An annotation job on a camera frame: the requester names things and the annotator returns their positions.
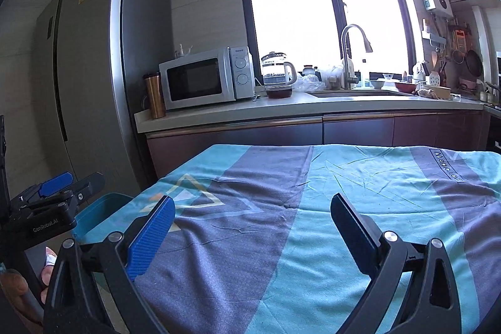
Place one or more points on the blue grey printed tablecloth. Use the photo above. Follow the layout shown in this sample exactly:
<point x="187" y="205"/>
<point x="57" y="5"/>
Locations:
<point x="313" y="201"/>

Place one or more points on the blue plastic bin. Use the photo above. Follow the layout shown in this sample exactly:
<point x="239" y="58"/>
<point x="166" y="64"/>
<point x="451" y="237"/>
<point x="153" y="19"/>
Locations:
<point x="101" y="208"/>

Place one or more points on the beige food container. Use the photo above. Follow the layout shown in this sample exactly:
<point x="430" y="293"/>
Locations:
<point x="434" y="92"/>

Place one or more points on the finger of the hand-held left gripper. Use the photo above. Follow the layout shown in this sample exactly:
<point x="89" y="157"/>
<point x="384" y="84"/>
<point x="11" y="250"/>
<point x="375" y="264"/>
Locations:
<point x="54" y="184"/>
<point x="90" y="183"/>

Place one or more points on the dark red bowl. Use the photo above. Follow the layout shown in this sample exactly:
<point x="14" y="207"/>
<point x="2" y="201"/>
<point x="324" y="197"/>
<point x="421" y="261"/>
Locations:
<point x="278" y="92"/>

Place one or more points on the clear plastic bag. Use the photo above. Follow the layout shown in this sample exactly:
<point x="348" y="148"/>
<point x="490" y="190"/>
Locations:
<point x="309" y="83"/>

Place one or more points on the steel kitchen faucet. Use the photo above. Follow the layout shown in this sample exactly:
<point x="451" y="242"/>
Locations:
<point x="346" y="60"/>

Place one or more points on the red mixing bowl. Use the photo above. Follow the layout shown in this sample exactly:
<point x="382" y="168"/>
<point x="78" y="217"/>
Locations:
<point x="405" y="87"/>

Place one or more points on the white microwave oven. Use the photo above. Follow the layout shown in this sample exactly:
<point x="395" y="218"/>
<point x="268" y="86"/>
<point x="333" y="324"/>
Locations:
<point x="195" y="79"/>

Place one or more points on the grey refrigerator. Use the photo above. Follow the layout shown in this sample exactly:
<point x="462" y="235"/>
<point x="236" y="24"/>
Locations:
<point x="90" y="64"/>

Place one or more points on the black frying pan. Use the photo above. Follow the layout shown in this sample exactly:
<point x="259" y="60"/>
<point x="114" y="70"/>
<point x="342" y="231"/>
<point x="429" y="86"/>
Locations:
<point x="473" y="63"/>

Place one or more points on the person's left hand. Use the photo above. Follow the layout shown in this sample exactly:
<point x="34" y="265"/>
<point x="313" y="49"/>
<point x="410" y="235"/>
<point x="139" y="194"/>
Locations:
<point x="11" y="285"/>

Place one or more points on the copper travel mug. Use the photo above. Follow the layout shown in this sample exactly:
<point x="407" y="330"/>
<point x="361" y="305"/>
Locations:
<point x="155" y="97"/>

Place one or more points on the pink pot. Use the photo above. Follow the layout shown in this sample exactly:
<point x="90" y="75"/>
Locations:
<point x="467" y="83"/>

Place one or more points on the wall utensil rack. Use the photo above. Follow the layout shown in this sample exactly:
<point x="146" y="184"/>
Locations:
<point x="434" y="36"/>

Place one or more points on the kitchen counter cabinet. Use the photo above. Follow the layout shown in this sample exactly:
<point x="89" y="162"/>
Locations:
<point x="242" y="138"/>

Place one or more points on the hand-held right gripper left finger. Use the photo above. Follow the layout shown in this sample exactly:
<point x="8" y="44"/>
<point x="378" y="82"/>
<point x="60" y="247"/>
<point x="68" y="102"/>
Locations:
<point x="150" y="236"/>

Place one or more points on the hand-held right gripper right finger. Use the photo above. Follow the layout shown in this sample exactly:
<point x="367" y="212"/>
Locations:
<point x="352" y="228"/>

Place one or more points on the small white bowl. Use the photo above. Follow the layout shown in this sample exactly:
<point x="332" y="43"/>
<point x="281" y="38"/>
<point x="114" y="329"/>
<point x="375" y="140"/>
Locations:
<point x="377" y="84"/>

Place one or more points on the glass electric kettle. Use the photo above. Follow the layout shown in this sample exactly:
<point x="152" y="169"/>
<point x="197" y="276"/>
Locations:
<point x="276" y="70"/>

